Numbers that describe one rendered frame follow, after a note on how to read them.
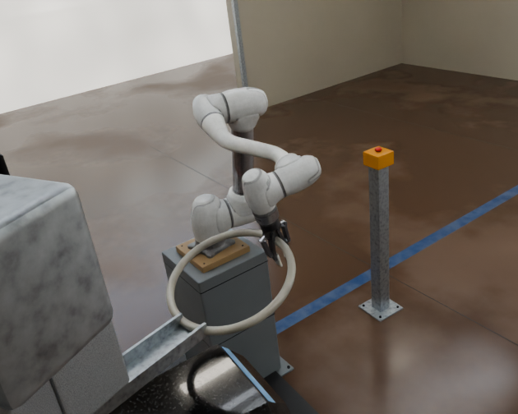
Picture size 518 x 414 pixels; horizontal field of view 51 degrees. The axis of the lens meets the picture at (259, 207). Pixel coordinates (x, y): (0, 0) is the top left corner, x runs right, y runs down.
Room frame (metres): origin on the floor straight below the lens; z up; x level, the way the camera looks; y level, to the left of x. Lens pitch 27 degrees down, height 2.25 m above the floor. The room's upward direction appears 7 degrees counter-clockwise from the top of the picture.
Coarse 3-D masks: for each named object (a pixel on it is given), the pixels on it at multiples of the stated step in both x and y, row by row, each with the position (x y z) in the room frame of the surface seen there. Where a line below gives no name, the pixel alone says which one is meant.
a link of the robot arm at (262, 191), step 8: (256, 168) 1.72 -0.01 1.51; (248, 176) 1.69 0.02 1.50; (256, 176) 1.68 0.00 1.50; (264, 176) 1.69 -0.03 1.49; (272, 176) 1.72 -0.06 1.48; (248, 184) 1.67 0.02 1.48; (256, 184) 1.66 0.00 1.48; (264, 184) 1.67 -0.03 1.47; (272, 184) 1.69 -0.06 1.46; (280, 184) 1.69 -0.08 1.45; (248, 192) 1.67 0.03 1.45; (256, 192) 1.66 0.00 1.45; (264, 192) 1.67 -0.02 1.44; (272, 192) 1.68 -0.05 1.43; (280, 192) 1.69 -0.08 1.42; (248, 200) 1.68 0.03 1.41; (256, 200) 1.67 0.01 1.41; (264, 200) 1.67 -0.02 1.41; (272, 200) 1.68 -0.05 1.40; (256, 208) 1.68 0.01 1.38; (264, 208) 1.67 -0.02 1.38; (272, 208) 1.70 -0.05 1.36
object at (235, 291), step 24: (168, 264) 2.40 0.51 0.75; (192, 264) 2.28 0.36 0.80; (240, 264) 2.24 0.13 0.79; (264, 264) 2.31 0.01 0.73; (192, 288) 2.18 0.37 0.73; (216, 288) 2.16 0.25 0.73; (240, 288) 2.23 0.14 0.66; (264, 288) 2.30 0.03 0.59; (192, 312) 2.23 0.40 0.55; (216, 312) 2.15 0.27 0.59; (240, 312) 2.22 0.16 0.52; (216, 336) 2.13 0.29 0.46; (240, 336) 2.20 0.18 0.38; (264, 336) 2.28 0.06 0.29; (264, 360) 2.27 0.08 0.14
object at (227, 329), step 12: (216, 240) 1.85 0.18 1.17; (276, 240) 1.74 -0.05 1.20; (192, 252) 1.81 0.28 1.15; (288, 252) 1.66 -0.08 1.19; (180, 264) 1.76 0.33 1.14; (288, 264) 1.61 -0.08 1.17; (288, 276) 1.55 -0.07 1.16; (168, 288) 1.66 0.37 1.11; (288, 288) 1.51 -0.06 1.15; (168, 300) 1.60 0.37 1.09; (276, 300) 1.47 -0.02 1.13; (264, 312) 1.43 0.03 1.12; (180, 324) 1.49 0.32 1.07; (192, 324) 1.46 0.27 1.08; (240, 324) 1.41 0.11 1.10; (252, 324) 1.41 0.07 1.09
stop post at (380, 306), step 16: (368, 160) 2.73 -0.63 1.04; (384, 160) 2.69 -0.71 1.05; (368, 176) 2.76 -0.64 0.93; (384, 176) 2.72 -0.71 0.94; (384, 192) 2.71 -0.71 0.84; (384, 208) 2.71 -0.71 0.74; (384, 224) 2.71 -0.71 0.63; (384, 240) 2.71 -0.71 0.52; (384, 256) 2.71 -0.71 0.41; (384, 272) 2.71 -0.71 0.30; (384, 288) 2.71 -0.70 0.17; (368, 304) 2.79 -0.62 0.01; (384, 304) 2.71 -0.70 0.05
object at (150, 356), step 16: (176, 320) 1.49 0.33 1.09; (160, 336) 1.43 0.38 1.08; (176, 336) 1.44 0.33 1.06; (192, 336) 1.39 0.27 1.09; (128, 352) 1.32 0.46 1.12; (144, 352) 1.37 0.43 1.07; (160, 352) 1.36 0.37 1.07; (176, 352) 1.33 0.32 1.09; (128, 368) 1.30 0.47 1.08; (144, 368) 1.24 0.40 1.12; (160, 368) 1.27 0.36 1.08; (128, 384) 1.18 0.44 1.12; (144, 384) 1.22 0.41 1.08; (112, 400) 1.13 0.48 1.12
